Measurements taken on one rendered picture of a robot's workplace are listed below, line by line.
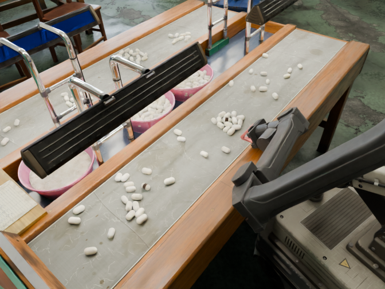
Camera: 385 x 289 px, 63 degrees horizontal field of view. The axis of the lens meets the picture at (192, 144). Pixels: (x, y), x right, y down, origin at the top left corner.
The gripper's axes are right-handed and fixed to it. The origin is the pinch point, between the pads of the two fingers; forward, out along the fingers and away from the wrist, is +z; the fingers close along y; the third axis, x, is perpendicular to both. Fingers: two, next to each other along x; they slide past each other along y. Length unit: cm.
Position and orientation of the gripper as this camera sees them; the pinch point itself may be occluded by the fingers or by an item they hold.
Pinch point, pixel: (242, 137)
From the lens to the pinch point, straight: 119.3
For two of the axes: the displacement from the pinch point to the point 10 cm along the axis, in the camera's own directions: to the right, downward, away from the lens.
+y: -6.3, 5.6, -5.4
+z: -5.6, 1.5, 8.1
